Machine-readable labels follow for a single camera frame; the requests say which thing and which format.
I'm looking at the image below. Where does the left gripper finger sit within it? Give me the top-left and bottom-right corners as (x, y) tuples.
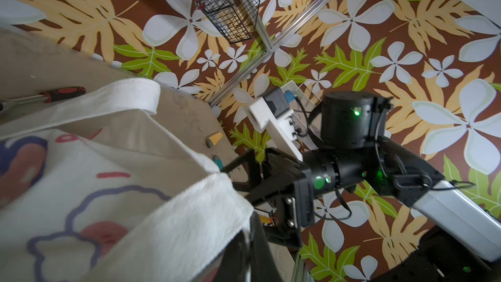
(219, 213), (284, 281)

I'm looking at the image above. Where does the white tote bag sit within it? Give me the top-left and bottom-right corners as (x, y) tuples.
(1, 78), (254, 281)

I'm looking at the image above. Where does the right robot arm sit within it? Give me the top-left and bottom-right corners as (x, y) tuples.
(223, 88), (500, 281)

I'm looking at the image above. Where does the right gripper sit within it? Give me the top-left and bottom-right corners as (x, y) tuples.
(220, 148), (316, 249)

